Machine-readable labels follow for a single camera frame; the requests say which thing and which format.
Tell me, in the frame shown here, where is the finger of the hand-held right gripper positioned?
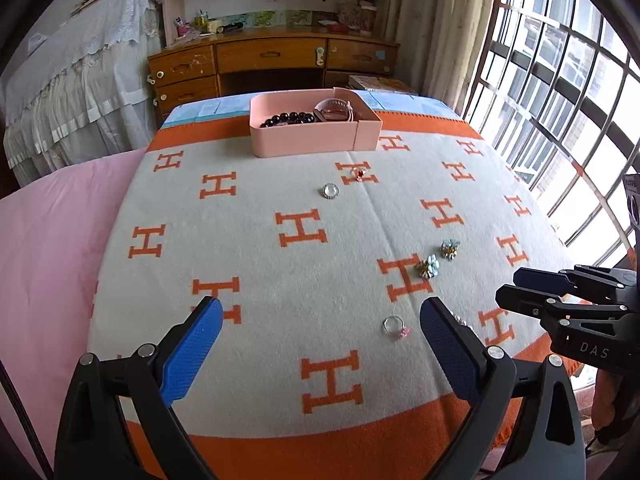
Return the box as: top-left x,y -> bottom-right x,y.
513,266 -> 640,297
495,284 -> 632,322

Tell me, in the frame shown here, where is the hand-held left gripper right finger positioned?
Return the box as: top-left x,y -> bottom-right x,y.
419,296 -> 587,480

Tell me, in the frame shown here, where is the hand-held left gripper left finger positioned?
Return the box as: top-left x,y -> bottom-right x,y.
54,296 -> 224,480

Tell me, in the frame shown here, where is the pink storage box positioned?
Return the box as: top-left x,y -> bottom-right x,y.
249,87 -> 383,159

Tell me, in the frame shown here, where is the black bead bracelet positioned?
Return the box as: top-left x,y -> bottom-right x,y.
259,111 -> 317,129

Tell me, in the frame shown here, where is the pink smartwatch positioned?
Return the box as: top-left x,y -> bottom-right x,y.
313,98 -> 357,123

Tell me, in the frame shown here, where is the person's right hand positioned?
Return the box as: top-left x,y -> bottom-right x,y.
590,370 -> 623,432

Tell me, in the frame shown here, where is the light blue flower brooch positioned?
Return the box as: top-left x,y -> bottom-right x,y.
416,254 -> 441,279

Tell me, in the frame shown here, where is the orange grey patterned blanket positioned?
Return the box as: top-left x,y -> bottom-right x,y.
87,110 -> 586,480

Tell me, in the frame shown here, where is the pink bedsheet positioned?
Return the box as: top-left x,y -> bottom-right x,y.
0,147 -> 151,480

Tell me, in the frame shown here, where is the window grille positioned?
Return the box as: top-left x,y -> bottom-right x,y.
462,0 -> 640,281

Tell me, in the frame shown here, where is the light blue printed sheet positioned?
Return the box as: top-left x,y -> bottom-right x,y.
162,91 -> 453,128

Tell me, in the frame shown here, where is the stack of picture books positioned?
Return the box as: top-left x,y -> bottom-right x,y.
348,75 -> 418,95

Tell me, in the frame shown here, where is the beige curtain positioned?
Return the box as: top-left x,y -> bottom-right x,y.
385,0 -> 501,116

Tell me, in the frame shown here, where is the white lace cover cloth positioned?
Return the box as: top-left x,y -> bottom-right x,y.
2,0 -> 163,186

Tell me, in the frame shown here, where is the wooden desk with drawers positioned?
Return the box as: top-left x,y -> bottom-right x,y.
147,27 -> 401,116

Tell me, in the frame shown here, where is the floral storage box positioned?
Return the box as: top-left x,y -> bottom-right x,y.
337,0 -> 378,36

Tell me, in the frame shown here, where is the wooden bookshelf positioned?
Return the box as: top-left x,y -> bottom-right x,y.
160,0 -> 396,48

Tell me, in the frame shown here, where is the pink gem ring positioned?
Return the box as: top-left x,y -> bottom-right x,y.
382,316 -> 412,343

